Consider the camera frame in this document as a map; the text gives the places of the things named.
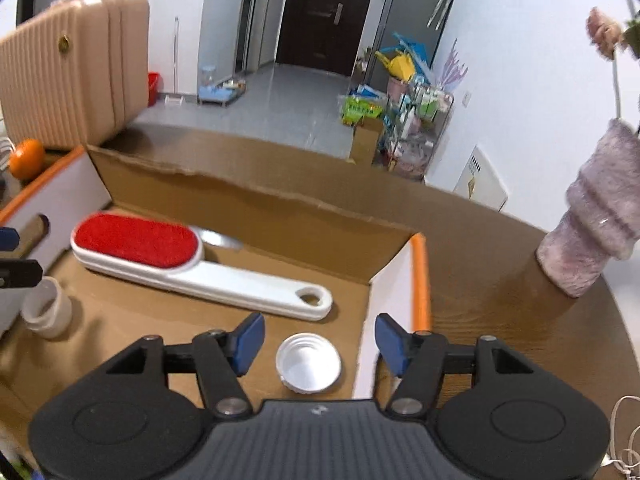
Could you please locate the white bottle cap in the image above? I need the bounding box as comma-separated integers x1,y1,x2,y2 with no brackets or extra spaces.
276,332,342,394

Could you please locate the pink fuzzy vase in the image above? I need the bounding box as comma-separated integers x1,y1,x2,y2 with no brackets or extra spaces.
535,119,640,298

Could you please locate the blue pet bowl stand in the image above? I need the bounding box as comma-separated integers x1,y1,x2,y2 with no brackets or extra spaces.
197,80,248,107

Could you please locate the white mop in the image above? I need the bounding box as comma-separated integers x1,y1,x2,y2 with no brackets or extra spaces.
164,16,184,106

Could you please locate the small pink artificial rose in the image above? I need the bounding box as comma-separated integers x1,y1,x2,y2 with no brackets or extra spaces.
586,7,626,120

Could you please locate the blue folded plastic item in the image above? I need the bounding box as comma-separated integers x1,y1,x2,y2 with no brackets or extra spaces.
392,32,431,73

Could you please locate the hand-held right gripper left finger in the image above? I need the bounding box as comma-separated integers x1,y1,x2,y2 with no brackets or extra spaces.
106,311,266,420

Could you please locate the orange fruit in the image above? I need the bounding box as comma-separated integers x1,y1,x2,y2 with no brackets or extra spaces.
9,138,46,181

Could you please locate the open doorway frame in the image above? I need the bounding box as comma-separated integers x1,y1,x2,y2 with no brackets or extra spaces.
235,0,264,73

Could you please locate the pink ribbed suitcase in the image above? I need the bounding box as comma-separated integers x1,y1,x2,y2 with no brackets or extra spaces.
0,0,151,152

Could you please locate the small white cup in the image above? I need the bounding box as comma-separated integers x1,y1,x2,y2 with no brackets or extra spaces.
20,276,73,338

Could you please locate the wire storage cart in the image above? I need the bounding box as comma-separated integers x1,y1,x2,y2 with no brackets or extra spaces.
382,80,455,181

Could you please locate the grey refrigerator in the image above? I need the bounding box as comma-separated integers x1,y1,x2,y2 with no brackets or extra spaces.
372,0,463,96

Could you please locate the red and white lint brush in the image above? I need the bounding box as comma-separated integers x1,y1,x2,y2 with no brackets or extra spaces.
70,212,334,322

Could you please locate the small cardboard box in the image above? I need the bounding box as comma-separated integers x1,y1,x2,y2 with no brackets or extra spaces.
349,117,385,166

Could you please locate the purple wall decoration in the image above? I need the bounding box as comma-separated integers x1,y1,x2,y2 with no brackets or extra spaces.
440,39,468,92

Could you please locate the green printed bag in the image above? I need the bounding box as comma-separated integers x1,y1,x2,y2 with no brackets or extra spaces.
341,95,386,127

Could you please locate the yellow bag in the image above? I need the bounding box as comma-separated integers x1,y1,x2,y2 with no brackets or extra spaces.
376,51,416,82

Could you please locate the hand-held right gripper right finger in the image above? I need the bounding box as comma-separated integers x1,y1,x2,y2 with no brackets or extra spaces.
375,312,535,420

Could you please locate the dark brown entrance door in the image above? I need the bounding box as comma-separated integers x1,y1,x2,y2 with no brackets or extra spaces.
276,0,383,78

